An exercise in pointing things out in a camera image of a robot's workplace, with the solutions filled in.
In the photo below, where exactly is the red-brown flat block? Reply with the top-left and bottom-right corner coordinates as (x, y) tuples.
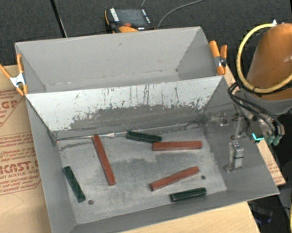
(150, 135), (204, 157)
(147, 165), (203, 193)
(91, 132), (117, 189)

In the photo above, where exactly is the brown cardboard board red print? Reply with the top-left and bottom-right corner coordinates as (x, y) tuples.
(0, 23), (290, 233)

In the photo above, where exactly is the dark green flat block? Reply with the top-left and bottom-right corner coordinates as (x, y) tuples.
(169, 186), (209, 204)
(62, 164), (87, 205)
(125, 125), (164, 148)

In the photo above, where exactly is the grey metal bin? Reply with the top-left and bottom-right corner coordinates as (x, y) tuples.
(14, 5), (284, 233)

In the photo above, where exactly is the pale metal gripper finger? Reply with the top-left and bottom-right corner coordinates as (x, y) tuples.
(219, 140), (248, 174)
(200, 111), (231, 130)

